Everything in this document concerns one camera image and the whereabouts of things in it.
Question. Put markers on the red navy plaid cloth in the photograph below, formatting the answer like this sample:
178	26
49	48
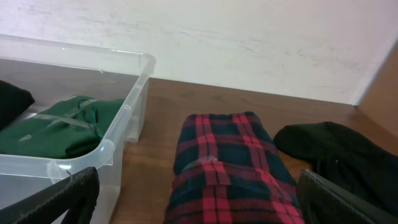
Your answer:
227	170

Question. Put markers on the clear plastic storage container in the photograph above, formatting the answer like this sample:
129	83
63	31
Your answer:
65	80

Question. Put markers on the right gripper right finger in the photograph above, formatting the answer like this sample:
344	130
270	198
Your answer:
323	202

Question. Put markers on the black crumpled cloth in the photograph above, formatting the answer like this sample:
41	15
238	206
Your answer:
346	158

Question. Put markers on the green cloth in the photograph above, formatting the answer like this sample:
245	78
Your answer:
68	129

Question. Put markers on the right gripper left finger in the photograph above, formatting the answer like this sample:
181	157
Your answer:
74	197

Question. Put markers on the dark navy cloth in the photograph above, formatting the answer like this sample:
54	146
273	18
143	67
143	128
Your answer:
14	101

